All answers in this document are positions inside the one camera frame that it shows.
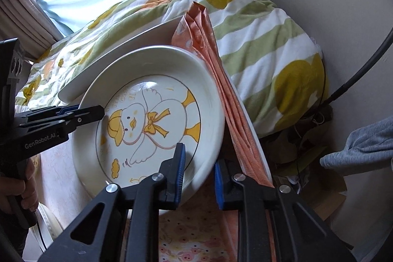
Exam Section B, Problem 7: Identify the duck pattern white plate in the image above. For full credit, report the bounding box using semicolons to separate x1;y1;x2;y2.
72;45;225;202

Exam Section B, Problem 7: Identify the pink white table cloth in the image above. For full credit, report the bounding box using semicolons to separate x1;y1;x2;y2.
36;141;91;229

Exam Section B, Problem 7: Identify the black cable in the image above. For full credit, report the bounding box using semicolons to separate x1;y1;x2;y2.
322;27;393;106

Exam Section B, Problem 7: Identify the orange floral cloth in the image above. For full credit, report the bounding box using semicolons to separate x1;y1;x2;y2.
122;1;277;262

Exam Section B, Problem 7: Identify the grey garment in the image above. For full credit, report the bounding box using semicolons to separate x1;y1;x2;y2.
320;116;392;176

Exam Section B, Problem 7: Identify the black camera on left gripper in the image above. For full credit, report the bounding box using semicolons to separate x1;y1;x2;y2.
1;38;25;118

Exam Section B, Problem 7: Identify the floral green orange blanket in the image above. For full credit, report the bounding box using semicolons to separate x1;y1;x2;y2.
15;0;328;137

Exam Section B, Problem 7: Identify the person left hand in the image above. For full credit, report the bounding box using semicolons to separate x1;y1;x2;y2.
0;159;39;213

